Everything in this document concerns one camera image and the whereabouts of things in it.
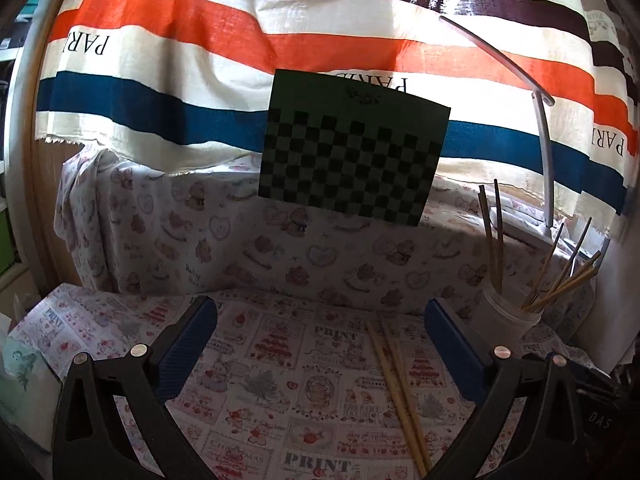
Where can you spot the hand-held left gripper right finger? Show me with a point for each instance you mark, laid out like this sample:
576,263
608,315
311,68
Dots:
457,355

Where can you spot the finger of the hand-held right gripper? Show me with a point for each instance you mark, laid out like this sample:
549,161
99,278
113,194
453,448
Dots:
597,377
607,425

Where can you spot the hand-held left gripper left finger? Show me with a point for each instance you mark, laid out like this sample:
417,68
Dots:
187,345

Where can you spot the translucent plastic cup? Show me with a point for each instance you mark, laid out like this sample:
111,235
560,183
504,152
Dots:
505,320

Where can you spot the bunch of bamboo chopsticks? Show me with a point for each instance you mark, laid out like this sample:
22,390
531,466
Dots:
560,288

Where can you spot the bear print cloth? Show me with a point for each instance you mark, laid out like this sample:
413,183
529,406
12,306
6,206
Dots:
200,240

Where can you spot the red print tablecloth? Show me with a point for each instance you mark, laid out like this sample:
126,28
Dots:
300,360

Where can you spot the green bin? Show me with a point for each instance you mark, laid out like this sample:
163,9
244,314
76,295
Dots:
6,240

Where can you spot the silver desk lamp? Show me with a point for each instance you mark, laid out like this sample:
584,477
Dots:
545,160

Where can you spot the green checkerboard card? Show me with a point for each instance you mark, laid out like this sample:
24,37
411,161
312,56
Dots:
350,170

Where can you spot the striped curtain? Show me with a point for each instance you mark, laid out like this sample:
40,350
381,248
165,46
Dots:
175,20

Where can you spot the wooden frame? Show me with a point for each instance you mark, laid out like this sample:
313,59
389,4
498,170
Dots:
45,210

